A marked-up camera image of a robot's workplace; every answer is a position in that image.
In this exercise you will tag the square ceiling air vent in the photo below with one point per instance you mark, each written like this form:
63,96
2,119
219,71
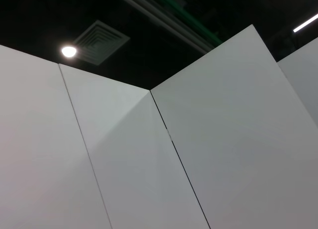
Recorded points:
102,41

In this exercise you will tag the white ceiling pipe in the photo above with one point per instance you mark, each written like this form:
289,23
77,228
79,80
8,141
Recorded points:
161,18

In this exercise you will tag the green ceiling pipe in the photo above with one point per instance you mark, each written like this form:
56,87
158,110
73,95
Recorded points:
193,18

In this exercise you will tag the round ceiling lamp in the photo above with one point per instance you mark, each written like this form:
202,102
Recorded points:
68,51

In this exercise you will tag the linear ceiling light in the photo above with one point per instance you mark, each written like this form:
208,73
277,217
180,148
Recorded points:
305,22

